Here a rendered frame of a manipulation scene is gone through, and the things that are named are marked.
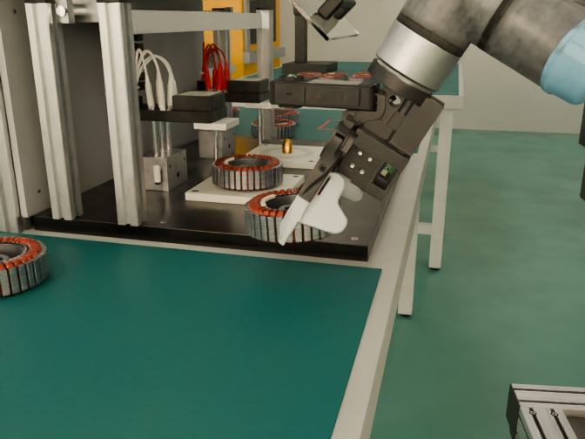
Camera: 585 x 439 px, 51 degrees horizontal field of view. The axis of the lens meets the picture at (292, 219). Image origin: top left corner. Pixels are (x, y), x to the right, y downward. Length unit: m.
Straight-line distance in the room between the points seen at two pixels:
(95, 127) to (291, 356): 0.61
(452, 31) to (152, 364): 0.40
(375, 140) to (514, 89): 5.67
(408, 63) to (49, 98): 0.48
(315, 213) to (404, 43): 0.19
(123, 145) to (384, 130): 0.35
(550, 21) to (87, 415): 0.50
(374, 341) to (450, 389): 1.33
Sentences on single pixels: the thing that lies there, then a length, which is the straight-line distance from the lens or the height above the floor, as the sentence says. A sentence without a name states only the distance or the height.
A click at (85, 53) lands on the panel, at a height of 0.98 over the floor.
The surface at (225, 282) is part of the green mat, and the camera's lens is 0.69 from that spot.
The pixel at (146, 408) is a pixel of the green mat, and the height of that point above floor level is 0.75.
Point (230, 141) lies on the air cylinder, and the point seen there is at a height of 0.80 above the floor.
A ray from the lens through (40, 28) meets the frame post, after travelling 0.86.
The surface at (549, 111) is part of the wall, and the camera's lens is 6.33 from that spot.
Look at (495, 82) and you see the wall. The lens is 6.25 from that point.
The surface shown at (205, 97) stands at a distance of 0.93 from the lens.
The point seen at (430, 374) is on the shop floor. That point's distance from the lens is 1.96.
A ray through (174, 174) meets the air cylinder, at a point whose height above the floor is 0.79.
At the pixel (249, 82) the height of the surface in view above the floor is 0.92.
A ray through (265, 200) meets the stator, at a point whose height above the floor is 0.83.
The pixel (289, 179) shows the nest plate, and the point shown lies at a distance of 0.99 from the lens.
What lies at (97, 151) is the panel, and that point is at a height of 0.82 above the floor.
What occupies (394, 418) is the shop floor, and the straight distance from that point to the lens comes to 1.76.
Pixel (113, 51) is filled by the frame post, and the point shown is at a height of 0.99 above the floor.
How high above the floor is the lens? 1.03
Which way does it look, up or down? 18 degrees down
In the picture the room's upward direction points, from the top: straight up
